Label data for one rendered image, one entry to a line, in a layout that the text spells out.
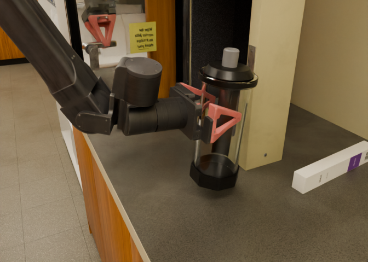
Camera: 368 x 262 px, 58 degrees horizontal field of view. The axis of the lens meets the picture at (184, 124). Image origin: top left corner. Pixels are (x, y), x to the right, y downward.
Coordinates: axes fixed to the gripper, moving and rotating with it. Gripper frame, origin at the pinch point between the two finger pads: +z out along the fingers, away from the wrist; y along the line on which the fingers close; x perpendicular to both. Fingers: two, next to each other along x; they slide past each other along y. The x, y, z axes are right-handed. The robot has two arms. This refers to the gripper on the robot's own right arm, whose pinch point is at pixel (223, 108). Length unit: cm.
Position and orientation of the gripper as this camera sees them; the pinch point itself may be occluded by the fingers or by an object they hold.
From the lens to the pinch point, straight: 64.1
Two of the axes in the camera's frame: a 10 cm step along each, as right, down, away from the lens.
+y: -4.5, -4.1, 8.0
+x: -0.9, 9.1, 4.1
